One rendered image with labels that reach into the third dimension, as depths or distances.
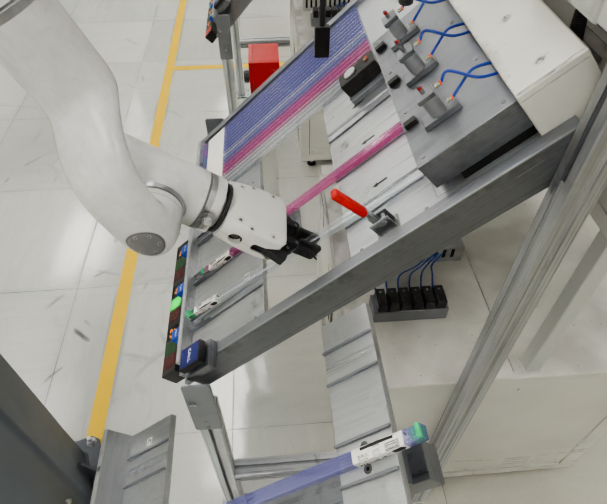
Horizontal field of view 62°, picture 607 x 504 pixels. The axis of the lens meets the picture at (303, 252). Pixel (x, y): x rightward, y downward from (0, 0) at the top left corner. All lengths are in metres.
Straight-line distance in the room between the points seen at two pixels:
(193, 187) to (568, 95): 0.46
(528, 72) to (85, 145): 0.49
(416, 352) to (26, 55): 0.83
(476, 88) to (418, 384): 0.58
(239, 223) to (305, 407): 1.05
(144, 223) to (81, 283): 1.51
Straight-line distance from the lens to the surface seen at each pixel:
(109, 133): 0.60
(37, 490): 1.48
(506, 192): 0.67
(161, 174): 0.68
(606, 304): 1.30
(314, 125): 2.29
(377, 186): 0.78
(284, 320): 0.79
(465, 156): 0.66
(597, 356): 1.20
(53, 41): 0.60
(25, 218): 2.50
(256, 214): 0.73
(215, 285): 0.98
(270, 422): 1.66
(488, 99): 0.66
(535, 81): 0.62
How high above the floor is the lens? 1.51
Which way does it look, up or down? 48 degrees down
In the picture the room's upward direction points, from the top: straight up
